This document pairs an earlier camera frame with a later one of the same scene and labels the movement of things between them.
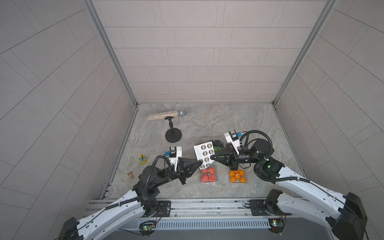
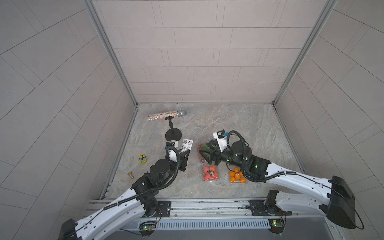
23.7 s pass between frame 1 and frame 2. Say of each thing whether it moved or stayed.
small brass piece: stayed
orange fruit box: stayed
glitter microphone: stayed
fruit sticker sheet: moved
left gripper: moved
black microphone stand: stayed
